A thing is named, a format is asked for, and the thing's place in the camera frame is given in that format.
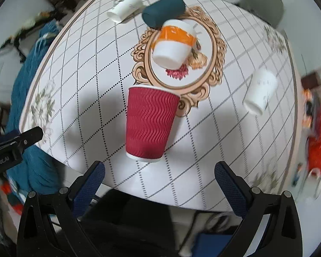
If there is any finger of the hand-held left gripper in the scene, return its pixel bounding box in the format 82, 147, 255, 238
0, 127, 44, 157

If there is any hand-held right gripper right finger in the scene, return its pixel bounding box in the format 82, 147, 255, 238
214, 161, 303, 257

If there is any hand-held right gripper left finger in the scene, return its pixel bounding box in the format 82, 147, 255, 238
16, 161, 106, 257

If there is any red ripple paper cup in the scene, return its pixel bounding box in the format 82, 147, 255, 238
125, 86, 181, 163

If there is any white paper cup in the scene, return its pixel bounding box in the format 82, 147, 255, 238
242, 69, 279, 114
107, 0, 143, 23

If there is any white and orange cup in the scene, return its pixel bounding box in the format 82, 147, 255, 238
152, 19, 198, 69

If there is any dark teal cup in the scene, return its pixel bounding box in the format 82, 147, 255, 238
142, 0, 187, 29

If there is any checked floral tablecloth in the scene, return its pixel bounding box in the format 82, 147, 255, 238
19, 0, 298, 211

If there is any teal blanket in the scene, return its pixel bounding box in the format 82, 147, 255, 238
5, 21, 70, 206

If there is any grey chair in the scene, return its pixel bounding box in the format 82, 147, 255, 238
239, 0, 284, 29

